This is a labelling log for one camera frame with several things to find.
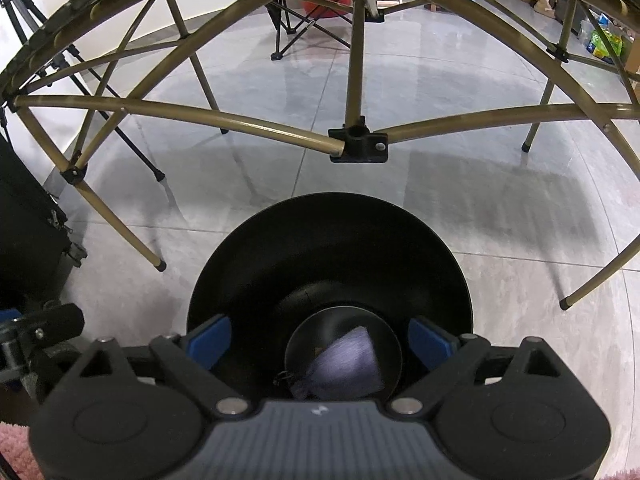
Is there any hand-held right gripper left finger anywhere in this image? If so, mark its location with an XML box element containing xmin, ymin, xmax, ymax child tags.
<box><xmin>80</xmin><ymin>314</ymin><xmax>251</xmax><ymax>418</ymax></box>

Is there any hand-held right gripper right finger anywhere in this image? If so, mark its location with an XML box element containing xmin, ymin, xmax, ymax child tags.
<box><xmin>390</xmin><ymin>316</ymin><xmax>560</xmax><ymax>417</ymax></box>

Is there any black round bin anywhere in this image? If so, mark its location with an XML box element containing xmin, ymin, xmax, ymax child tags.
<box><xmin>186</xmin><ymin>192</ymin><xmax>473</xmax><ymax>403</ymax></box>

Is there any black equipment case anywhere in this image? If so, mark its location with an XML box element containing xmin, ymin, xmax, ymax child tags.
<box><xmin>0</xmin><ymin>135</ymin><xmax>88</xmax><ymax>306</ymax></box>

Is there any pink fluffy rug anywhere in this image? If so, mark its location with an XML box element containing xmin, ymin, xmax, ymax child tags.
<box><xmin>0</xmin><ymin>422</ymin><xmax>33</xmax><ymax>480</ymax></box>

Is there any black tripod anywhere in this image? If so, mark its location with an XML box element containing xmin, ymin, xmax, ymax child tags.
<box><xmin>0</xmin><ymin>0</ymin><xmax>167</xmax><ymax>182</ymax></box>

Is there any tan folding table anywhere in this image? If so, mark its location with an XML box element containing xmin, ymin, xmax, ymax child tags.
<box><xmin>0</xmin><ymin>0</ymin><xmax>640</xmax><ymax>311</ymax></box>

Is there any black folding chair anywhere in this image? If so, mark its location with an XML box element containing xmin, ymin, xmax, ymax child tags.
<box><xmin>267</xmin><ymin>0</ymin><xmax>357</xmax><ymax>61</ymax></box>

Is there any green pet food bag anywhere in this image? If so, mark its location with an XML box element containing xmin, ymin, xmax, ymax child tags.
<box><xmin>587</xmin><ymin>27</ymin><xmax>624</xmax><ymax>62</ymax></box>

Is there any red bucket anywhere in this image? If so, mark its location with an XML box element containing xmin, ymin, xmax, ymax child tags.
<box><xmin>302</xmin><ymin>0</ymin><xmax>353</xmax><ymax>18</ymax></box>

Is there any grey drawstring pouch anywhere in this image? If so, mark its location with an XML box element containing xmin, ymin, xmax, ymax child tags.
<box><xmin>274</xmin><ymin>326</ymin><xmax>386</xmax><ymax>402</ymax></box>

